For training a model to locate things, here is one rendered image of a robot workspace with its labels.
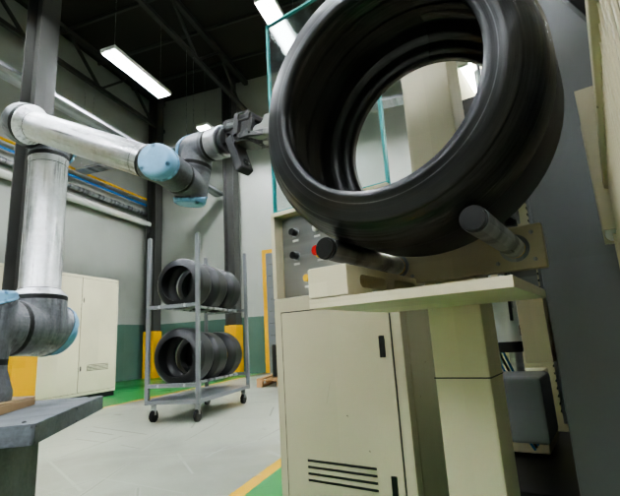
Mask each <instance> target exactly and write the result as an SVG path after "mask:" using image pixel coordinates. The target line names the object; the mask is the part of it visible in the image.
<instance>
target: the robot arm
mask: <svg viewBox="0 0 620 496"><path fill-rule="evenodd" d="M243 112H245V114H242V115H239V114H240V113H243ZM269 116H270V113H267V114H265V115H264V118H262V117H260V116H258V115H257V114H255V113H253V112H252V111H251V112H249V109H247V110H244V111H240V112H237V113H234V118H231V119H228V120H225V121H223V125H218V126H215V127H212V128H209V129H207V130H204V131H200V132H197V133H194V134H188V135H186V136H185V137H183V138H181V139H180V140H179V141H178V142H177V144H176V148H175V151H174V150H173V149H171V148H170V147H168V146H166V145H164V144H159V143H154V144H150V145H146V144H143V143H139V142H136V141H133V140H129V139H126V138H123V137H119V136H116V135H113V134H110V133H106V132H103V131H100V130H96V129H94V128H91V127H88V126H84V125H81V124H78V123H74V122H71V121H68V120H64V119H61V118H58V117H55V116H51V115H48V114H46V113H45V111H44V110H43V109H42V108H40V107H38V106H36V105H33V104H30V103H25V102H16V103H12V104H10V105H8V106H7V107H6V108H5V109H4V110H3V111H2V114H1V117H0V125H1V128H2V130H3V132H4V133H5V134H6V136H7V137H8V138H9V139H11V140H12V141H14V142H15V143H17V144H19V145H20V146H22V147H24V148H26V149H28V174H27V186H26V197H25V209H24V221H23V233H22V245H21V257H20V268H19V280H18V288H17V290H16V291H14V290H0V403H1V402H7V401H11V400H12V397H13V388H12V384H11V380H10V377H9V373H8V362H9V356H39V357H44V356H48V355H56V354H59V353H61V352H63V351H64V350H66V349H67V348H68V347H70V346H71V344H72V343H73V342H74V340H75V339H76V337H77V335H78V332H79V330H78V328H79V327H80V322H79V317H78V315H77V313H76V312H75V311H74V310H72V309H71V308H69V307H68V295H67V294H66V293H64V292H63V291H62V289H61V285H62V268H63V251H64V233H65V216H66V199H67V181H68V166H69V164H70V163H72V162H73V161H74V160H75V159H74V157H75V156H80V157H83V158H86V159H89V160H92V161H95V162H98V163H101V164H104V165H107V166H110V167H113V168H116V169H119V170H122V171H125V172H128V173H131V174H134V175H137V176H139V177H141V178H144V179H146V180H149V181H152V182H154V183H157V184H159V185H160V186H162V187H164V188H165V189H167V190H168V191H170V192H171V193H172V194H174V197H173V202H174V203H175V204H176V205H179V206H182V207H187V208H201V207H203V206H204V205H205V204H206V202H207V199H208V191H209V185H210V178H211V172H212V165H213V161H217V160H220V159H224V158H228V157H231V158H232V161H233V164H234V167H235V170H236V171H237V172H240V173H242V174H244V175H247V176H249V175H250V174H251V173H252V172H253V168H252V165H251V162H250V159H249V157H248V154H247V152H246V150H247V149H248V150H251V151H255V150H260V149H264V148H268V147H269Z"/></svg>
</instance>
